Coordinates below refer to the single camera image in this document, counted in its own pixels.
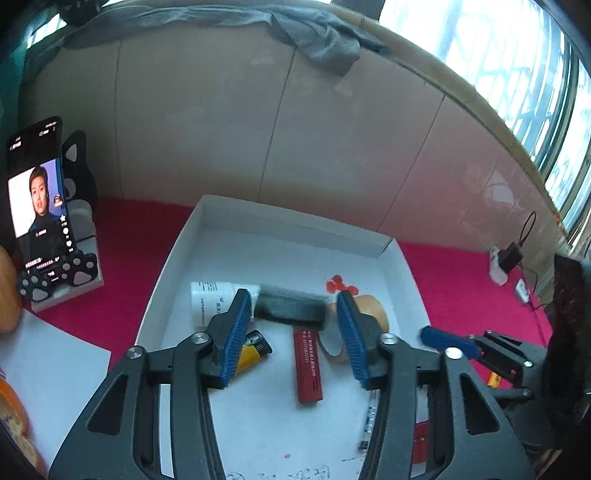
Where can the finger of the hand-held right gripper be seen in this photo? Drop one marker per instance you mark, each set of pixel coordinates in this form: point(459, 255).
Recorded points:
point(443, 339)

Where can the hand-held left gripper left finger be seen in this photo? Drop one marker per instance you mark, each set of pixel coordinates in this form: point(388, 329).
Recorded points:
point(235, 332)

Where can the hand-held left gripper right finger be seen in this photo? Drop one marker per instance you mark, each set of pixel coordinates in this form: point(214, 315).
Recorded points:
point(353, 341)

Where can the yellow lighter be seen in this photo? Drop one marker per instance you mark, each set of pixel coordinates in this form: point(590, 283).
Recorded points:
point(251, 357)

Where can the white plastic bottle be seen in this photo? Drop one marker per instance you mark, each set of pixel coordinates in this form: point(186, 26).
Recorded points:
point(207, 300)

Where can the red lighter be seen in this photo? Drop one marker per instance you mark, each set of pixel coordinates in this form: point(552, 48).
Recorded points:
point(307, 364)

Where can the black rectangular block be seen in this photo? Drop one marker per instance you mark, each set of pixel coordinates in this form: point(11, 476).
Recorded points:
point(288, 307)

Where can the clear pen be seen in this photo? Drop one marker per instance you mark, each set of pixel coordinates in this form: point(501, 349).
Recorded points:
point(369, 415)

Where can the white cardboard box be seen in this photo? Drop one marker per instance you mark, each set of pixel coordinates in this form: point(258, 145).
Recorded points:
point(277, 258)

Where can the yellow small item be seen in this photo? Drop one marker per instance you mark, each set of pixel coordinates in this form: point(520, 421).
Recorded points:
point(494, 379)

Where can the brown tape roll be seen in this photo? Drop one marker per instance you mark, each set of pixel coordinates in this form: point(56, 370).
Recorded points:
point(374, 304)

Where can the white small plug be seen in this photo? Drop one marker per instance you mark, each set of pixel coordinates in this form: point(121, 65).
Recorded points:
point(521, 290)

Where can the white power strip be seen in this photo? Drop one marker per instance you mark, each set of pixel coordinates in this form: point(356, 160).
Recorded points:
point(496, 272)

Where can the red small box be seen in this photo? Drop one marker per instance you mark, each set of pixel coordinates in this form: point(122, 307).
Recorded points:
point(421, 443)

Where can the black charger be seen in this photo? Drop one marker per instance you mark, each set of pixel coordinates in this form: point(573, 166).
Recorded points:
point(511, 257)

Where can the brown cardboard backboard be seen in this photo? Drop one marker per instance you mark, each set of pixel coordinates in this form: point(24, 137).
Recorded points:
point(207, 129)

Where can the cat-shaped phone stand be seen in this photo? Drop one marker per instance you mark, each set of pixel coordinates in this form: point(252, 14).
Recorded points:
point(81, 184)

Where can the orange round object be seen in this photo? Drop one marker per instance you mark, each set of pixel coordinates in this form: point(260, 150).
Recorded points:
point(9, 295)

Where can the black smartphone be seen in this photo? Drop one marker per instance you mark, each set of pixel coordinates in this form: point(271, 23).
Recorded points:
point(41, 207)

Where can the window with metal grille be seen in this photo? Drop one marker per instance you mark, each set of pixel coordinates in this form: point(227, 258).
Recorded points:
point(498, 55)

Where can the grey cloth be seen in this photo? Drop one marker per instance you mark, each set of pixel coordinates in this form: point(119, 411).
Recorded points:
point(323, 41)

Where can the teal curtain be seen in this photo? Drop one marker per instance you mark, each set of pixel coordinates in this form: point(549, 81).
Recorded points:
point(11, 83)

